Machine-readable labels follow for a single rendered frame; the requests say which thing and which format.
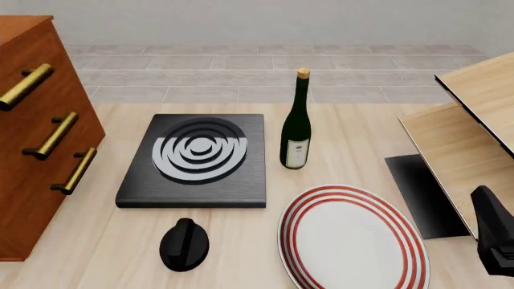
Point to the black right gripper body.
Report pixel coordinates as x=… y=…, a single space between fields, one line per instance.
x=496 y=262

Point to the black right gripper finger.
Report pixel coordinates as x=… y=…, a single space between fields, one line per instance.
x=492 y=219

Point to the brown wooden cabinet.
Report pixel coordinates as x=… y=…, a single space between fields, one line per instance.
x=24 y=156

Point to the pale wooden shelf rack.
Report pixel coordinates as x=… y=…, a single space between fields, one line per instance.
x=454 y=144

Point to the white plate with red rings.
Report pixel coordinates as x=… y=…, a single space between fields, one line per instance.
x=345 y=241

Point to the dark green wine bottle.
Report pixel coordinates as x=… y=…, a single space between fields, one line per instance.
x=296 y=126

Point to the round black stove knob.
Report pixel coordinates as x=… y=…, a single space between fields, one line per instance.
x=182 y=247

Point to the flat black stove plate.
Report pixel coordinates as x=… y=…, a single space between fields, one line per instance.
x=140 y=186

